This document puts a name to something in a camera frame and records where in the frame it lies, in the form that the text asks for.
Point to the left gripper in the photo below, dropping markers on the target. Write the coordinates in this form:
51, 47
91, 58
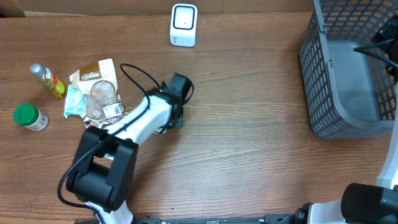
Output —
178, 122

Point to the white barcode snack packet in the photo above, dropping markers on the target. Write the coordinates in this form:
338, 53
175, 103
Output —
109, 113

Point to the brown snack packet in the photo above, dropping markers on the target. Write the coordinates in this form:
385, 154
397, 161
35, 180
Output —
98, 84

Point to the teal snack bar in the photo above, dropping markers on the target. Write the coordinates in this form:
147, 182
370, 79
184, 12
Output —
75, 103

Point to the yellow liquid bottle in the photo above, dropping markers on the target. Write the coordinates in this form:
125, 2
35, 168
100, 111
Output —
48, 80

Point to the green lid jar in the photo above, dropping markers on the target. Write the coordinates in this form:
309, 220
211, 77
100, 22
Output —
30, 117

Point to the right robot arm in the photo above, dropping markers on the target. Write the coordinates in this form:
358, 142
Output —
361, 203

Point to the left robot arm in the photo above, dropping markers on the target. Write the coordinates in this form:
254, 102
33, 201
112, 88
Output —
103, 167

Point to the white barcode scanner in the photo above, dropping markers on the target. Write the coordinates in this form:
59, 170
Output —
183, 25

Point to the grey plastic basket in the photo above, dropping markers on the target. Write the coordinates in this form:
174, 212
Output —
349, 68

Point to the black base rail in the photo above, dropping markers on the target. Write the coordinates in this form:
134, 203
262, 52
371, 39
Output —
267, 219

